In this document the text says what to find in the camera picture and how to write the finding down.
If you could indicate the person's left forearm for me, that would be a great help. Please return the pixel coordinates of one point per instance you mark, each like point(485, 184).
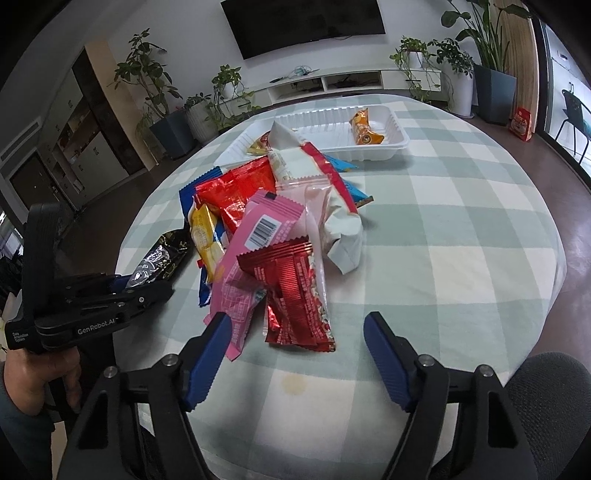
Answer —
point(18, 443)

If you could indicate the dark wooden door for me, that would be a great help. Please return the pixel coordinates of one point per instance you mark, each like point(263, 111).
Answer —
point(32, 182)

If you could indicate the plant in ribbed white pot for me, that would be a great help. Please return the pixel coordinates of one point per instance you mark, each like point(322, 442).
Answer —
point(201, 122)

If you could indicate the yellow snack packet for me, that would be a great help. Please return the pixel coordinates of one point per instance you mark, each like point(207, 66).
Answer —
point(205, 240)

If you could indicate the person's left hand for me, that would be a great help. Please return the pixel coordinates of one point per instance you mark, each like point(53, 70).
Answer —
point(27, 378)

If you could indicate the teal chair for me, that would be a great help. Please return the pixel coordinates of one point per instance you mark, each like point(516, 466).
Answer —
point(575, 108)

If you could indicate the wooden display cabinet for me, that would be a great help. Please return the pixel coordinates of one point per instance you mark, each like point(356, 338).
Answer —
point(92, 152)

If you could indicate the green checked tablecloth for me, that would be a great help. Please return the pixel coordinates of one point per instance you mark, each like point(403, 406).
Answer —
point(438, 254)

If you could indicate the light blue snack packet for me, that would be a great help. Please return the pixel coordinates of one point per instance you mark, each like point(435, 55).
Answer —
point(344, 165)

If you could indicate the black office chair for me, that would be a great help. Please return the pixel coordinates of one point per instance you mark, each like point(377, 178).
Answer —
point(549, 401)

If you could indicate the white television cabinet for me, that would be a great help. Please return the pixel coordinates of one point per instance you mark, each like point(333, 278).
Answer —
point(369, 78)

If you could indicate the trailing plant in white pot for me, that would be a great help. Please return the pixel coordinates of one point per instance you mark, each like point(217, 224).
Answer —
point(227, 90)

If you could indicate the white plastic tray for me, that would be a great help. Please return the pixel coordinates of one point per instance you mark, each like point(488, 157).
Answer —
point(332, 124)

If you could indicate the plant in tall white pot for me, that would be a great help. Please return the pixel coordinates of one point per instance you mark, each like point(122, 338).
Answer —
point(461, 92)

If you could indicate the white and red snack bag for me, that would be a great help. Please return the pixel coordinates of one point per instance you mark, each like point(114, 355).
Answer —
point(341, 230)

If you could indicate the large plant in dark pot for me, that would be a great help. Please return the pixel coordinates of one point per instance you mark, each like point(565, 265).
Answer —
point(494, 92)

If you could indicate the dark red foil snack packet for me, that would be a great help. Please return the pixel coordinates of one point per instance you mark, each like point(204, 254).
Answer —
point(291, 295)

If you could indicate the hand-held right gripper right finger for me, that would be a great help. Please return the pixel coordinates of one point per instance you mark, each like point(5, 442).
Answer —
point(385, 364)

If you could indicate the black snack packet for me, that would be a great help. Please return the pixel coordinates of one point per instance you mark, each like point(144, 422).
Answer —
point(161, 258)

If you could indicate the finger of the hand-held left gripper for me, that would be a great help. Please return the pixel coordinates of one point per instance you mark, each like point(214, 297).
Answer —
point(92, 282)
point(143, 297)

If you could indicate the black television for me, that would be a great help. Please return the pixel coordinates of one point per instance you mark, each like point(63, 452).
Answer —
point(300, 23)

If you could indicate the bright red snack packet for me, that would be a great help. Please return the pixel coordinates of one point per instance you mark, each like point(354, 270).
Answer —
point(235, 189)

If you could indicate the orange snack packet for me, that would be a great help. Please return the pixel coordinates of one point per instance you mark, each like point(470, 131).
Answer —
point(364, 131)

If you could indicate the tall plant in blue pot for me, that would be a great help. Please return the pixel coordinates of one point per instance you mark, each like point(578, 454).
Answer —
point(173, 134)

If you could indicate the small teal object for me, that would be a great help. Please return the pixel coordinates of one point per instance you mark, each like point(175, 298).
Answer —
point(301, 71)

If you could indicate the pink snack packet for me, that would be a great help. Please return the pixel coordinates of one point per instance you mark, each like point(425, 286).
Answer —
point(235, 286)

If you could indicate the small yellow red snack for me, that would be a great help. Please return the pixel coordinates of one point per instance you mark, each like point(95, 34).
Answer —
point(258, 145)

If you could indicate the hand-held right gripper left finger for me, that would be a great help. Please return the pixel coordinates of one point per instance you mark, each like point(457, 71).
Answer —
point(210, 364)

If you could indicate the hanging plant in white pot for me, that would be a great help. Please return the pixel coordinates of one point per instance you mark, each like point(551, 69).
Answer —
point(415, 59)

